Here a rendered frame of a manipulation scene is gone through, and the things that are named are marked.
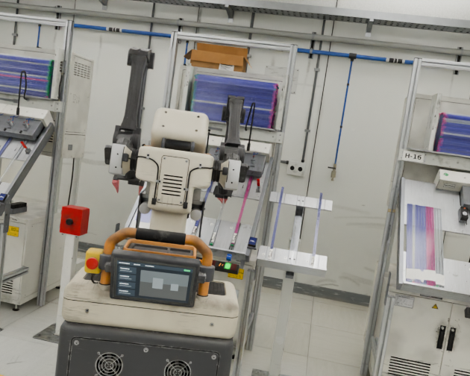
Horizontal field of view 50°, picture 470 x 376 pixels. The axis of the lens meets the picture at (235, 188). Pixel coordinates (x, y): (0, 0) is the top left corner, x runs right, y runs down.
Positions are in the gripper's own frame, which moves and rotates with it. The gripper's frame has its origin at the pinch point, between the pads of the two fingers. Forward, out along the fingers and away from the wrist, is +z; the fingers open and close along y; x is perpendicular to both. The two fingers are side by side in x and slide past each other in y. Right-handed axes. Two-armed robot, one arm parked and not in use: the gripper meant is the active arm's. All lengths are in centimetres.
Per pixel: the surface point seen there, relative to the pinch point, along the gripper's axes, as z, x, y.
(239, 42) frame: -50, -83, 8
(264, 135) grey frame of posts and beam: -12.6, -45.9, -14.5
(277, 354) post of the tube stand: 50, 59, -42
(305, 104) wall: 60, -179, -29
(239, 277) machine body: 39.0, 22.3, -13.5
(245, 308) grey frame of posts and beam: 25, 49, -23
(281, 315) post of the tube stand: 34, 45, -41
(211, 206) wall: 137, -112, 43
